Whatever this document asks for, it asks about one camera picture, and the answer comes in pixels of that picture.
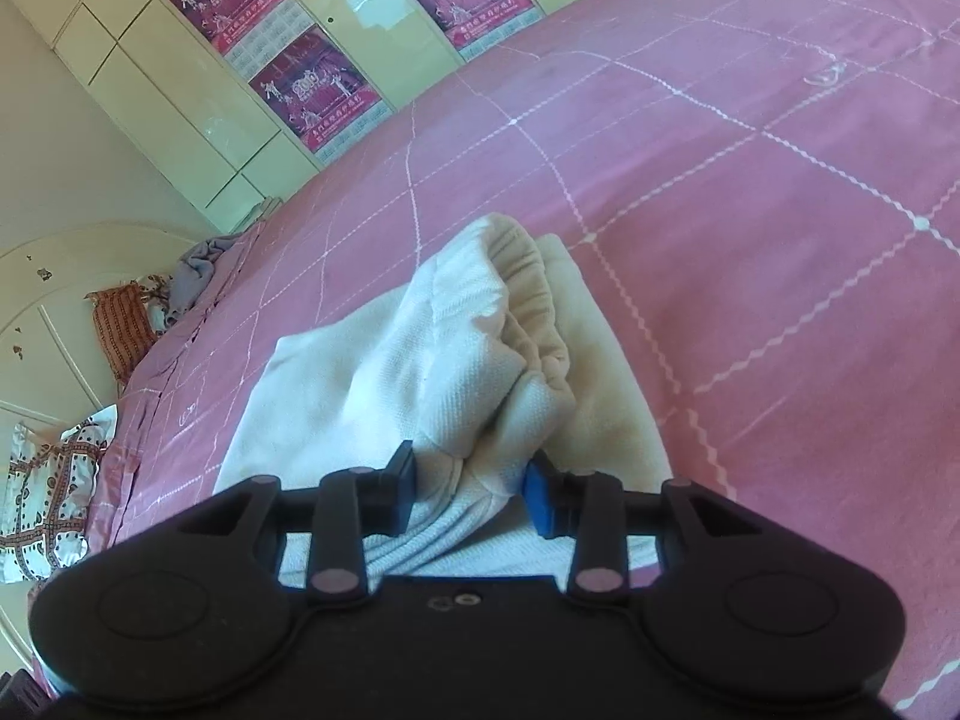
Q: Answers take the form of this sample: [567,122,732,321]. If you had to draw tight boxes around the lower left pink poster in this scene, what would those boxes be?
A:
[249,26,392,167]

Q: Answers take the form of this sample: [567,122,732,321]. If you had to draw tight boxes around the cream wardrobe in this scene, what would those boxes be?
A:
[10,0,574,232]

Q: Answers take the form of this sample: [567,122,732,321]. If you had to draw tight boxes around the orange striped pillow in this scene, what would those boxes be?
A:
[85,275,171,392]

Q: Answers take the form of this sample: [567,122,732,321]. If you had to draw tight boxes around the upper left pink poster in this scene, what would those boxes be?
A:
[169,0,314,82]

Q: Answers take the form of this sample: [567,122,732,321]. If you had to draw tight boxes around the white pants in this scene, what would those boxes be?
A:
[218,215,670,578]

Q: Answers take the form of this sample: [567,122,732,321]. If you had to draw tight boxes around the white brown patterned pillow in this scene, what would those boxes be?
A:
[2,405,117,583]

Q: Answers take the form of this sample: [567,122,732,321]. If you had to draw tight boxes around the pink checked bed sheet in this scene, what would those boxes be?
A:
[88,0,958,718]

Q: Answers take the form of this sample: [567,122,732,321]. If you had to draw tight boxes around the grey crumpled cloth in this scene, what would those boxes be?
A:
[158,199,283,330]

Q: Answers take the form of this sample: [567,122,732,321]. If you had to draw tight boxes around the cream curved headboard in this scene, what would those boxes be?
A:
[0,219,207,662]

